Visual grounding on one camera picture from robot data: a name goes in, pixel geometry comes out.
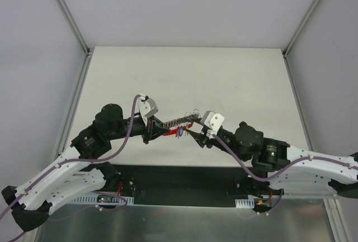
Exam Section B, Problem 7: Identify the metal key organizer red handle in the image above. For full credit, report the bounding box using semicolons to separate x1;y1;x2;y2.
164;109;200;139

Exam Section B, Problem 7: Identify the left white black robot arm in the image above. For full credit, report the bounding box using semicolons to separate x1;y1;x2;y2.
1;99;170;232

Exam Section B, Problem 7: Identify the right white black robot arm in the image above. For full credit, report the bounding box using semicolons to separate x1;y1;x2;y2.
188;115;357;199

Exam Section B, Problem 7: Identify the blue key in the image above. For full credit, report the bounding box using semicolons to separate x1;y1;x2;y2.
177;126;184;137

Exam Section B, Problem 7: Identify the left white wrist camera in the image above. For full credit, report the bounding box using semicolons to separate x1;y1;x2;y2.
137;94;159;126

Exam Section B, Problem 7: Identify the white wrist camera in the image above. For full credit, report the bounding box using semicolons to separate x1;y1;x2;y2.
137;94;159;126
200;111;225;139

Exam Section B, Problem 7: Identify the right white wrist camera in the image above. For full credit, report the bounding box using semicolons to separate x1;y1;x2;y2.
200;111;225;139

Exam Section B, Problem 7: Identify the right white cable duct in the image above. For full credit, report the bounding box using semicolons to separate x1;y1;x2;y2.
235;198;255;209

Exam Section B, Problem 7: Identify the white cable duct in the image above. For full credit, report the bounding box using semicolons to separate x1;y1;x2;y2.
235;198;255;209
68;193;134;206

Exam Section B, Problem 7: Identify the left white cable duct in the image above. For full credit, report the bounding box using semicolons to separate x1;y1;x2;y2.
68;193;134;206

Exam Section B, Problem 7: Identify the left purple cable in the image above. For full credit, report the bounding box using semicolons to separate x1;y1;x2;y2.
0;94;146;241

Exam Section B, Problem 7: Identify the left aluminium frame post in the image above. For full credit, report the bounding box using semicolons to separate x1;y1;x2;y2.
55;0;92;56

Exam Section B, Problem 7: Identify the aluminium frame post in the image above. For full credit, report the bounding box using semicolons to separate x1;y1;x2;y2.
282;0;322;59
55;0;92;56

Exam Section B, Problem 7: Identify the right aluminium frame post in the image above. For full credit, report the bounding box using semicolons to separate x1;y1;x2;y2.
282;0;322;59

